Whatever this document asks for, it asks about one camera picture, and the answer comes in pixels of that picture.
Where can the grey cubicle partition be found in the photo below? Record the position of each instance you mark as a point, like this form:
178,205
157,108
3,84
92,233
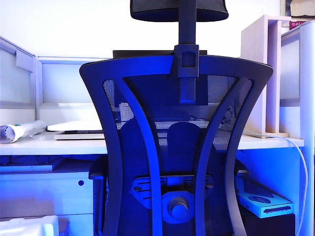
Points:
19,81

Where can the magenta box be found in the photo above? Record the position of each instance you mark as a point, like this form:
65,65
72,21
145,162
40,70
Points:
294,24

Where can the white drawer cabinet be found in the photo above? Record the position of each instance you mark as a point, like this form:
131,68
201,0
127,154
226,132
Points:
44,194

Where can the white wooden shelf organizer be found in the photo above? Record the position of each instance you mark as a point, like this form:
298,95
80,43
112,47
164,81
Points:
261,73

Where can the black mesh office chair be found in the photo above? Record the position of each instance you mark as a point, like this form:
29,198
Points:
137,152

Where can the white plastic container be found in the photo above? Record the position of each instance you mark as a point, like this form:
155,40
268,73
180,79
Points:
27,226

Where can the white pull-out keyboard tray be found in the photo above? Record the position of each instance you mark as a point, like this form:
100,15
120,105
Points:
29,165

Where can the rolled white paper poster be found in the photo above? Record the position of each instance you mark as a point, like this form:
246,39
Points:
18,131

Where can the light blue product box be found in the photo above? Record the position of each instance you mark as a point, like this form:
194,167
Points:
265,202

